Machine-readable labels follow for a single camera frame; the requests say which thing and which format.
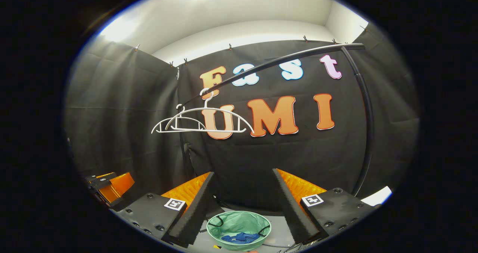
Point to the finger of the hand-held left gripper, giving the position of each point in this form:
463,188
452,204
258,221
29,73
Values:
117,185

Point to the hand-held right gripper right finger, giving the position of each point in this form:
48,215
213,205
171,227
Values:
291,208

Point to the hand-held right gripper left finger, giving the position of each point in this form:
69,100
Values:
194,212

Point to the green laundry hamper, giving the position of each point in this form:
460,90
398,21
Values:
239,221

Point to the white plastic hanger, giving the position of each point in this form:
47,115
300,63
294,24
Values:
180,117
206,100

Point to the black clothes rack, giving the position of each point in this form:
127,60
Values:
283,60

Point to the black backdrop cloth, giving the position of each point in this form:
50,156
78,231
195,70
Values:
112,114

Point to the small ceiling light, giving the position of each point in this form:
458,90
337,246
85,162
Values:
117,28

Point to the row of black backdrop clips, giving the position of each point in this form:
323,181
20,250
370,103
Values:
305,39

